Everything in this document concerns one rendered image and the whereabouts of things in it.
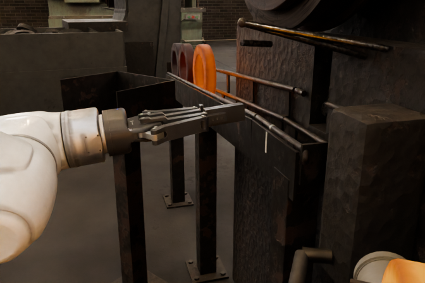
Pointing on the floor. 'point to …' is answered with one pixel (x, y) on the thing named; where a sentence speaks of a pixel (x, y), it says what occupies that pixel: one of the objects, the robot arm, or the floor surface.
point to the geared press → (193, 17)
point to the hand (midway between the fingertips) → (224, 114)
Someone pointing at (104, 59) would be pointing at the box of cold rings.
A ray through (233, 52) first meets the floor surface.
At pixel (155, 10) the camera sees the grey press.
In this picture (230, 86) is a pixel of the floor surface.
